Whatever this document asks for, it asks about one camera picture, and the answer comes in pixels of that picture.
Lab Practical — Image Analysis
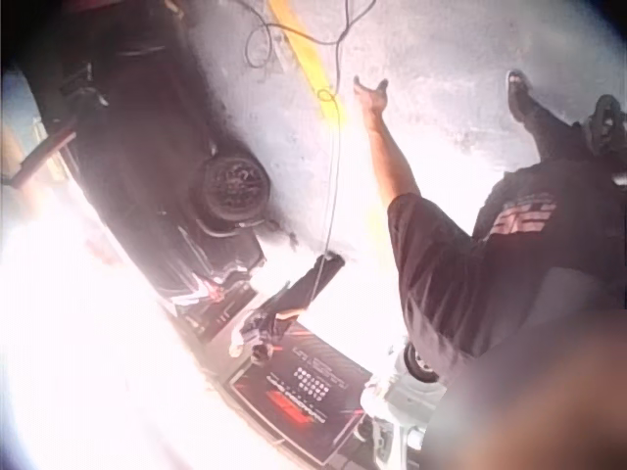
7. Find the person's left hand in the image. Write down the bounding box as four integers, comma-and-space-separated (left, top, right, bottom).
352, 75, 391, 120

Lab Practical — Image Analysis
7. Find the black car wheel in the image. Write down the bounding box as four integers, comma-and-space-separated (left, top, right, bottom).
195, 149, 273, 229

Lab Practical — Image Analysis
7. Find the black car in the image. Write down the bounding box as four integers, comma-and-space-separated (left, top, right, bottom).
9, 0, 273, 342

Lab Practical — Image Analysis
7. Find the black round object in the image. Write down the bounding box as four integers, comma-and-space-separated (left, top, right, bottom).
580, 94, 627, 158

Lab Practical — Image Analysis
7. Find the grey gun-shaped tool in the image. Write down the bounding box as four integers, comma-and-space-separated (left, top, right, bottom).
228, 307, 286, 366

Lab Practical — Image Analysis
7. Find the white machine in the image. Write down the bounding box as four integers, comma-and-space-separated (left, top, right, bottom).
360, 342, 448, 470

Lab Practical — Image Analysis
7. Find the black red control panel machine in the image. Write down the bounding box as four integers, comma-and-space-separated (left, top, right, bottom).
226, 320, 374, 467

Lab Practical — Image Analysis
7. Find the black cable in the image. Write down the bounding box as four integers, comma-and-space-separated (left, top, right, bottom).
246, 0, 352, 300

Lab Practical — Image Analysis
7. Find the black bar handle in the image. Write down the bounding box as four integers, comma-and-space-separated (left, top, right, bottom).
264, 250, 347, 320

